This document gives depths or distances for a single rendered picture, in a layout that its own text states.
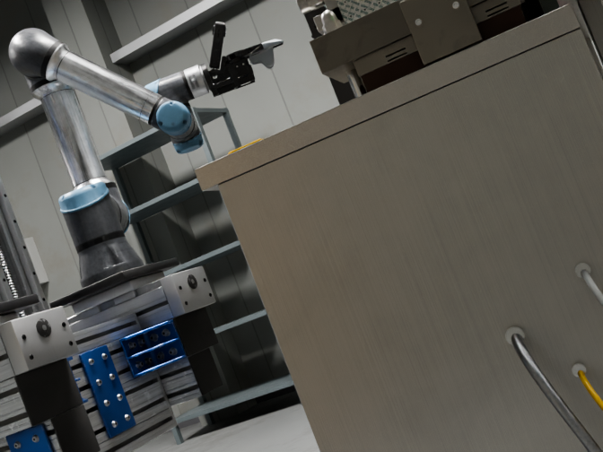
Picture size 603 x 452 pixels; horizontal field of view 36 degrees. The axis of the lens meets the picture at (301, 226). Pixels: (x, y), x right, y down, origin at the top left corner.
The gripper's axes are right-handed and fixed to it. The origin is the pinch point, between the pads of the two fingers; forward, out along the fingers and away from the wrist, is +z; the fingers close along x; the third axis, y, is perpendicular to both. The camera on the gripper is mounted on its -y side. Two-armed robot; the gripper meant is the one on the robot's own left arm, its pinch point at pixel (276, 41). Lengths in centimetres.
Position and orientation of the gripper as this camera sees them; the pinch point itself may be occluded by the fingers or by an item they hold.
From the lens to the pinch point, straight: 233.7
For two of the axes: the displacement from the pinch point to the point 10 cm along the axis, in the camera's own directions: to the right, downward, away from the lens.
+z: 9.3, -3.6, 0.1
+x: 0.4, 0.7, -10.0
